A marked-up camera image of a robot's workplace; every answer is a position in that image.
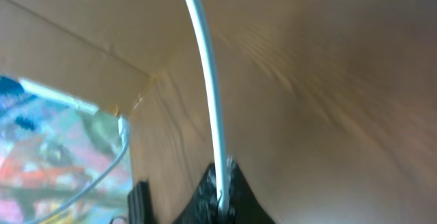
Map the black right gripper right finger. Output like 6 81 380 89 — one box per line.
221 158 274 224

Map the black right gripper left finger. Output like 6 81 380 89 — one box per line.
173 163 221 224

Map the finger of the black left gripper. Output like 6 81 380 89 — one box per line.
128 181 152 224

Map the white usb cable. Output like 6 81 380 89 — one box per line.
20 0 231 224

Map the cardboard box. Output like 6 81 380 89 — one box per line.
0 0 192 117

